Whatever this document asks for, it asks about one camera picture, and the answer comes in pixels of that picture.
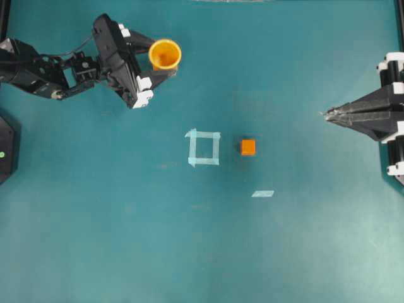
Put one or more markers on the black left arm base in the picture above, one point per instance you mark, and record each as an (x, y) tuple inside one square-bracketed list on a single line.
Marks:
[(10, 145)]

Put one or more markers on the orange plastic cup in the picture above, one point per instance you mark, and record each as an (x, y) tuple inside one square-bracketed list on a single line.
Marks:
[(164, 54)]

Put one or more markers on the light blue tape square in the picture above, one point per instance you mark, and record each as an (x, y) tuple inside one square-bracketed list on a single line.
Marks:
[(204, 147)]

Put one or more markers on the orange cube block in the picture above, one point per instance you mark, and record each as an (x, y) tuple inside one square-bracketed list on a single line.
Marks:
[(248, 147)]

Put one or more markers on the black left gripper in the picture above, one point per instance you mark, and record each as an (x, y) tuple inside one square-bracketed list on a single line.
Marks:
[(114, 42)]

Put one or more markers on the light blue tape strip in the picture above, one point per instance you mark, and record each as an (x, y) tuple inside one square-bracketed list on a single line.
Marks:
[(263, 194)]

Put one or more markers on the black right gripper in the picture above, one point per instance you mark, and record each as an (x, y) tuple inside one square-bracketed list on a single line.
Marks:
[(386, 127)]

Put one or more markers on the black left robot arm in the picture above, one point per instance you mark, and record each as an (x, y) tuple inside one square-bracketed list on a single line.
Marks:
[(56, 76)]

